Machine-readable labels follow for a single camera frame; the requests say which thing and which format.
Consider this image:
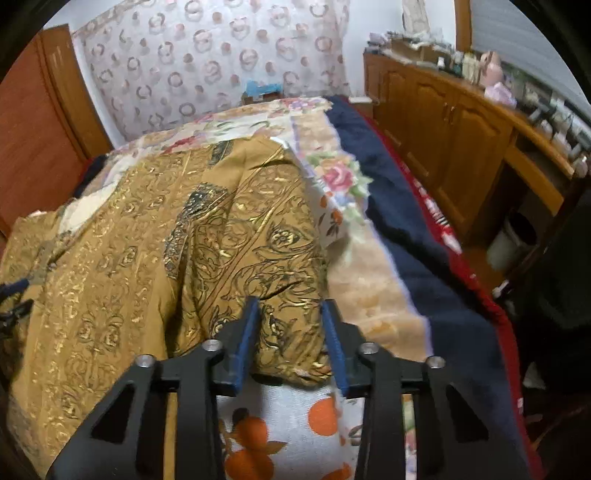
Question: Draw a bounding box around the wooden louvered wardrobe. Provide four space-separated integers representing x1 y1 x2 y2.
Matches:
1 25 112 242

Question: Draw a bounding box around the box with blue cloth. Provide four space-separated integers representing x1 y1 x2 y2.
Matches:
242 80 283 105

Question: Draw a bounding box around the wooden sideboard cabinet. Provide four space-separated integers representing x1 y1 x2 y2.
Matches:
362 48 578 245

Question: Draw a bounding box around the red blanket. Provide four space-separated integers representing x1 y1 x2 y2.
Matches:
355 110 546 480

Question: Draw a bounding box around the pink circle patterned curtain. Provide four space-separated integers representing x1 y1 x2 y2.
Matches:
73 0 349 141

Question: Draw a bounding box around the floral bed quilt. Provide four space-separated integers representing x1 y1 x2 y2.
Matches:
60 97 433 361

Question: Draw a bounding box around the beige tied side curtain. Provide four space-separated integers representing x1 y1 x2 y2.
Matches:
402 0 430 35

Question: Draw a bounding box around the grey window blind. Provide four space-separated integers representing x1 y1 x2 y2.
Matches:
470 0 590 116

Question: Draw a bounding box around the pink tissue pack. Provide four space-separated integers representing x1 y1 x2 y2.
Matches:
484 82 517 109

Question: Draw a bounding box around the orange print white sheet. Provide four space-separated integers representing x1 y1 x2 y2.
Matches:
217 380 365 480

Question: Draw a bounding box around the cardboard box on sideboard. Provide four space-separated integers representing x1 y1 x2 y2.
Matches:
391 38 448 63

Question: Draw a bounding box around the brown gold patterned garment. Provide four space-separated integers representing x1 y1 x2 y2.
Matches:
1 137 329 476

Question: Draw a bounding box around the navy blue blanket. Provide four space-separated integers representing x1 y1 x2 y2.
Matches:
324 95 532 480

